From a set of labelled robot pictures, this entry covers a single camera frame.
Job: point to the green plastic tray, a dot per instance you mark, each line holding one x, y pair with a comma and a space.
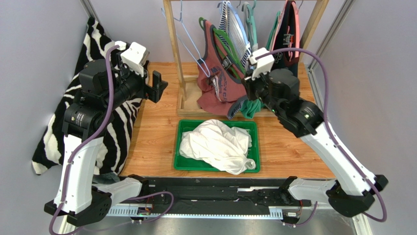
182, 163

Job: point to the red tank top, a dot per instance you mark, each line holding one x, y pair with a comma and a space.
221, 95

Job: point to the blue white striped tank top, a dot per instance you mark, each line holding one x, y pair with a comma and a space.
225, 38

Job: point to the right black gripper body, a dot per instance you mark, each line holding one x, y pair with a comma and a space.
249, 90

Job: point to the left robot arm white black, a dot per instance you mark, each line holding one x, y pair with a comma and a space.
103, 90

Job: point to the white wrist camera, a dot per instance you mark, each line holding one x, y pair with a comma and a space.
259, 63
133, 55

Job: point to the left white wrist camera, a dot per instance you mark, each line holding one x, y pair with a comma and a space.
133, 55

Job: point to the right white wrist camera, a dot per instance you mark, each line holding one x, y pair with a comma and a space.
259, 63

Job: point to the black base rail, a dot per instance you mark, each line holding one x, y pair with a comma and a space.
207, 197

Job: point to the grey tank top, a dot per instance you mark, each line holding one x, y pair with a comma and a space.
247, 20

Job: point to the light blue plastic hanger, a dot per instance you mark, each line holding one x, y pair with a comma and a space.
236, 31

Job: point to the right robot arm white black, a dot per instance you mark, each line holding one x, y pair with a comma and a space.
353, 191

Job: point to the green plastic hanger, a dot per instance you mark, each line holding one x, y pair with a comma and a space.
219, 49

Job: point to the wooden clothes rack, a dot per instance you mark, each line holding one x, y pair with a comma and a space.
188, 89

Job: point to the zebra print blanket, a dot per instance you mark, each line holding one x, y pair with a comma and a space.
113, 153

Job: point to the pink plastic hanger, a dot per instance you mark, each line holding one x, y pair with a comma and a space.
291, 25

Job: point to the light blue wire hanger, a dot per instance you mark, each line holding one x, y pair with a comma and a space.
187, 40

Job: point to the green tank top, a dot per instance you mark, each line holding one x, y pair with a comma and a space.
250, 108

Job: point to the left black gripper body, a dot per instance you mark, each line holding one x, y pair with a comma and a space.
149, 91

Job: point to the navy maroon tank top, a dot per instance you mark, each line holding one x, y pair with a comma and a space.
284, 60

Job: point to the teal plastic hanger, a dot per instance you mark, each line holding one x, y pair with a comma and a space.
254, 45

